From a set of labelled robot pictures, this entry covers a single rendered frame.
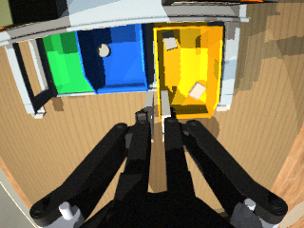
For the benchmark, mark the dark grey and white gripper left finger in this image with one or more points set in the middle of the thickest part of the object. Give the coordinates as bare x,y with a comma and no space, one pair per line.
69,205

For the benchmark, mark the yellow bin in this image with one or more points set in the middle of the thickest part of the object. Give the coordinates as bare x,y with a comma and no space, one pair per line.
197,57

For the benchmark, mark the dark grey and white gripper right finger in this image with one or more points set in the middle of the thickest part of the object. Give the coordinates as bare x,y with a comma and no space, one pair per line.
246,202

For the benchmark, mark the grey shelf rack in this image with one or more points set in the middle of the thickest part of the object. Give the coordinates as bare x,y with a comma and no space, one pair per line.
56,57

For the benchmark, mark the grey disc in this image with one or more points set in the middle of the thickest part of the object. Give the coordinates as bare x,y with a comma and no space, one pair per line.
103,50

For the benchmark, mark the light grey block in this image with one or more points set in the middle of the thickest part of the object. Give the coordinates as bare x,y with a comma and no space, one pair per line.
169,39

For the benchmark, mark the small beige block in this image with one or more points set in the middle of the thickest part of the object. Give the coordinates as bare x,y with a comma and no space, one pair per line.
196,91

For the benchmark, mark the blue bin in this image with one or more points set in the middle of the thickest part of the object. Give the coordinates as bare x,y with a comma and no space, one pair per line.
123,66

